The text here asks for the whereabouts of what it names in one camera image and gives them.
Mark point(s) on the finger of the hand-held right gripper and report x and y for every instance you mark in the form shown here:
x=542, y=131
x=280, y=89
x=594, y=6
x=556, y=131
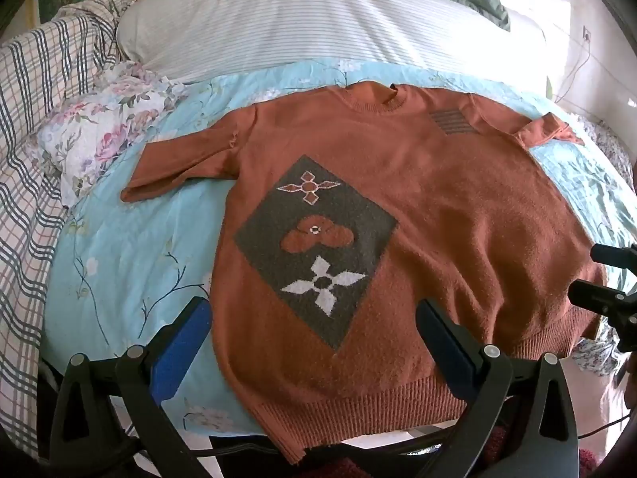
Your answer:
x=597, y=296
x=614, y=256

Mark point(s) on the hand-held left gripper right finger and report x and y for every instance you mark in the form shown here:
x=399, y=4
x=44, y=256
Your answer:
x=443, y=343

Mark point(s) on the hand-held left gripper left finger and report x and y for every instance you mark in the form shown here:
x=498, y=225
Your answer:
x=186, y=343

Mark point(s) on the rust orange knit sweater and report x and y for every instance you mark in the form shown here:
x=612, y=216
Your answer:
x=448, y=199

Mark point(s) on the light blue floral bedsheet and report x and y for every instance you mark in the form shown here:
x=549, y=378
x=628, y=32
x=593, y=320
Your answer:
x=124, y=259

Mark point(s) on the grey floral bedsheet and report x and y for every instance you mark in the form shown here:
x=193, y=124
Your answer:
x=614, y=149

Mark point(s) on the plaid checked blanket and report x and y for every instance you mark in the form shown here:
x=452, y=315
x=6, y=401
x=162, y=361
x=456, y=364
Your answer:
x=30, y=209

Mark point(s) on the floral pink pillow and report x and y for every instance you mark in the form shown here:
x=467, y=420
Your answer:
x=99, y=124

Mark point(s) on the white striped duvet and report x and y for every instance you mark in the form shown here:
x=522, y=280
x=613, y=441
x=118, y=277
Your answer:
x=298, y=25

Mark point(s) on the white wall outlet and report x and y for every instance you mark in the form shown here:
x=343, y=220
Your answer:
x=588, y=35

